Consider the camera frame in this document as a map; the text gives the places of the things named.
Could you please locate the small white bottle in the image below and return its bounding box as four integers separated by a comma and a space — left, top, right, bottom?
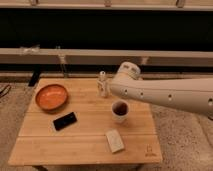
97, 71, 108, 98

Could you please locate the black cable on floor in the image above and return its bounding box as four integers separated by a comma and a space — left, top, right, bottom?
0, 83, 12, 99

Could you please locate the grey horizontal rail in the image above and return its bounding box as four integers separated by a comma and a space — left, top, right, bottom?
0, 47, 213, 66

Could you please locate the black smartphone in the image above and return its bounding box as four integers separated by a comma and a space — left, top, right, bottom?
53, 112, 77, 131

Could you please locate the wooden table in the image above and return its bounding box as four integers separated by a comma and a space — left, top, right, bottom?
9, 78, 162, 166

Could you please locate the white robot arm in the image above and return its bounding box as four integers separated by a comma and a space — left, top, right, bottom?
109, 62, 213, 118

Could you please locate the orange bowl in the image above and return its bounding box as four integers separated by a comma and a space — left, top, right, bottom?
35, 84, 68, 110

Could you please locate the white cup with dark liquid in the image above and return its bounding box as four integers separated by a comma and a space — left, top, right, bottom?
111, 100, 129, 123

